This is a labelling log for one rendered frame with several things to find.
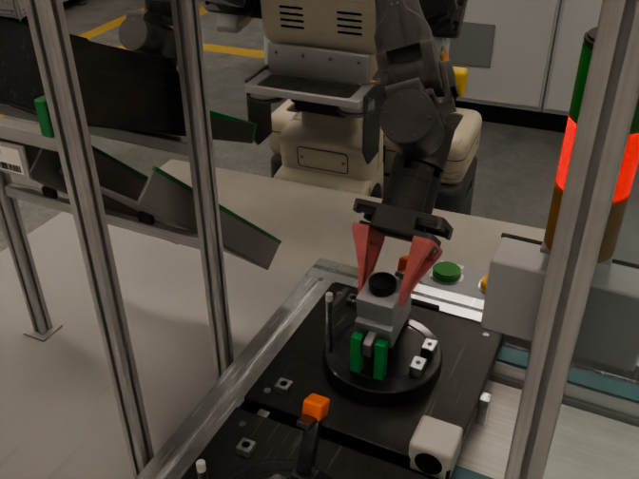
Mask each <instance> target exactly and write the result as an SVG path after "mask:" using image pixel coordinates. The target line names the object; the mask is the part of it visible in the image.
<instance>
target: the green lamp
mask: <svg viewBox="0 0 639 479"><path fill-rule="evenodd" d="M591 54H592V48H590V47H589V46H588V45H587V43H585V41H584V42H583V45H582V49H581V54H580V59H579V64H578V69H577V73H576V78H575V83H574V88H573V93H572V97H571V107H570V112H569V115H570V117H571V119H572V120H573V121H574V122H575V123H577V122H578V117H579V112H580V108H581V104H582V99H583V94H584V89H585V84H586V81H587V76H588V71H589V66H590V61H591Z"/></svg>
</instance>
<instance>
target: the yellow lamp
mask: <svg viewBox="0 0 639 479"><path fill-rule="evenodd" d="M562 196H563V190H562V189H561V188H560V187H559V186H558V185H557V183H556V181H555V184H554V189H553V194H552V203H551V208H550V213H549V217H548V222H547V227H546V232H545V237H544V241H545V243H546V245H547V246H548V248H549V249H550V250H552V242H553V237H554V232H555V227H556V224H557V219H558V214H559V209H560V204H561V200H562Z"/></svg>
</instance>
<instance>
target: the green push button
mask: <svg viewBox="0 0 639 479"><path fill-rule="evenodd" d="M460 276H461V269H460V267H459V266H458V265H456V264H455V263H452V262H449V261H441V262H439V263H437V264H435V265H434V267H433V277H434V278H435V279H437V280H439V281H441V282H448V283H450V282H455V281H458V280H459V279H460Z"/></svg>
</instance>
